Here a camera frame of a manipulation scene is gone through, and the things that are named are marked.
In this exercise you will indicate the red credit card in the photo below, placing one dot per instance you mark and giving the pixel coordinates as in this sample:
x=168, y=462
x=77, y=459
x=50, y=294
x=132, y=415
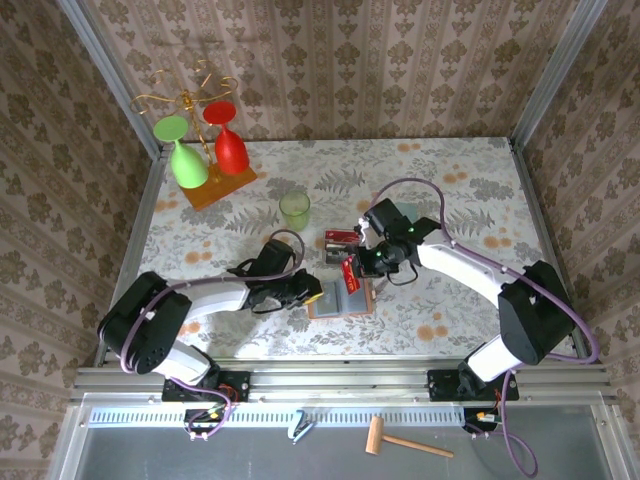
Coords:
x=351, y=284
x=340, y=235

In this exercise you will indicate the brown leather card holder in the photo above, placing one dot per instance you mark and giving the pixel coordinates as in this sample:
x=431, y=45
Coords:
x=330, y=302

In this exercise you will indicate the black VIP credit card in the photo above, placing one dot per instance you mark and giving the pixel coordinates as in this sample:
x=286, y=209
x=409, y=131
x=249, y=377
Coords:
x=334, y=257

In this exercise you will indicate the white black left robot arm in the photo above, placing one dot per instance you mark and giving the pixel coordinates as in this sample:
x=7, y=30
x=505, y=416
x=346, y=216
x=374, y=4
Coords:
x=215, y=300

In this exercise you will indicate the clear acrylic card box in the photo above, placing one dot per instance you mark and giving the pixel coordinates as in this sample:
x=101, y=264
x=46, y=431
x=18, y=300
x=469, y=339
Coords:
x=332, y=247

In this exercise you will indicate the green translucent plastic cup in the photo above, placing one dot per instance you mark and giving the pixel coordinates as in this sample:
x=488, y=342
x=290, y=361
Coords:
x=295, y=212

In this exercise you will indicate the floral patterned tablecloth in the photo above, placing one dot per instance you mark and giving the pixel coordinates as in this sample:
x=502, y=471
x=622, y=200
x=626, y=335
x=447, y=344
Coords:
x=310, y=160

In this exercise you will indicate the blue white plastic clip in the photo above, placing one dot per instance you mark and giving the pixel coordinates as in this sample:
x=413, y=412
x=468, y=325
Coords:
x=300, y=425

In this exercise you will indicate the red plastic wine glass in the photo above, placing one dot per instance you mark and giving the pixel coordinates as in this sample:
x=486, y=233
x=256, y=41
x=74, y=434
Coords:
x=231, y=150

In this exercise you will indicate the black power connector block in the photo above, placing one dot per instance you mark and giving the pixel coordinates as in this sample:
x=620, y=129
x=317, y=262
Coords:
x=190, y=414
x=470, y=414

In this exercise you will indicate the small wooden mallet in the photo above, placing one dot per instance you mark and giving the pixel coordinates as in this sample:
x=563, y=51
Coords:
x=374, y=435

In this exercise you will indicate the green plastic wine glass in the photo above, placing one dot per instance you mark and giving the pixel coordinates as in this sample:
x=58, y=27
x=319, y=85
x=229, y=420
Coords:
x=189, y=167

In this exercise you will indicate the grey metal shelf panel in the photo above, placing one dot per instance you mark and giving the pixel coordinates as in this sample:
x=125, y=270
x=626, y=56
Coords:
x=250, y=460

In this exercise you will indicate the aluminium frame rail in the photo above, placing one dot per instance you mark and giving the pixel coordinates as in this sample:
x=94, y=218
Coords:
x=340, y=380

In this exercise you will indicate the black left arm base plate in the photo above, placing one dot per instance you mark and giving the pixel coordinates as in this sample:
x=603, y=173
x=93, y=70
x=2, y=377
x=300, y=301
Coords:
x=237, y=385

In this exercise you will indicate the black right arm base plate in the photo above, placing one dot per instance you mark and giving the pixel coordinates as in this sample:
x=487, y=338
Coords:
x=442, y=385

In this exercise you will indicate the aluminium table side rail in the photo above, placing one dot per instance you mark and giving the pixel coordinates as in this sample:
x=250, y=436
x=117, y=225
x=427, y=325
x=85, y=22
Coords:
x=145, y=210
x=541, y=225

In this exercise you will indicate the aluminium frame post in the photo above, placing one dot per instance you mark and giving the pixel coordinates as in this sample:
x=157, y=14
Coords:
x=557, y=70
x=114, y=75

